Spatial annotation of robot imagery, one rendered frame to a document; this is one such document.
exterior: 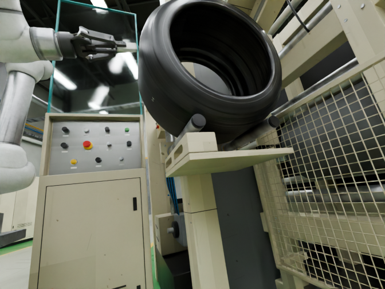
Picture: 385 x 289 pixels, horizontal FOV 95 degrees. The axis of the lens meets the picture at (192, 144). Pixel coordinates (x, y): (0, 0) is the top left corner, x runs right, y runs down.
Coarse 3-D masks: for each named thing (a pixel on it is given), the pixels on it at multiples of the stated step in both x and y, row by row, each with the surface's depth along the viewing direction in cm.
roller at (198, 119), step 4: (192, 116) 51; (196, 116) 51; (200, 116) 51; (192, 120) 50; (196, 120) 51; (200, 120) 51; (204, 120) 51; (188, 124) 53; (192, 124) 51; (196, 124) 50; (200, 124) 51; (204, 124) 51; (184, 128) 57; (188, 128) 54; (192, 128) 52; (196, 128) 51; (200, 128) 51; (184, 132) 57; (180, 136) 62; (176, 140) 67; (172, 144) 75; (176, 144) 68; (172, 148) 74
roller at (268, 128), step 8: (264, 120) 63; (272, 120) 60; (256, 128) 66; (264, 128) 63; (272, 128) 61; (240, 136) 76; (248, 136) 71; (256, 136) 68; (232, 144) 82; (240, 144) 78
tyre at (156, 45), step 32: (192, 0) 64; (160, 32) 55; (192, 32) 86; (224, 32) 85; (256, 32) 71; (160, 64) 53; (224, 64) 97; (256, 64) 85; (160, 96) 56; (192, 96) 53; (224, 96) 55; (256, 96) 59; (224, 128) 59
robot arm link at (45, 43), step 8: (32, 32) 50; (40, 32) 51; (48, 32) 52; (32, 40) 50; (40, 40) 51; (48, 40) 52; (56, 40) 53; (40, 48) 52; (48, 48) 52; (56, 48) 53; (40, 56) 53; (48, 56) 54; (56, 56) 55
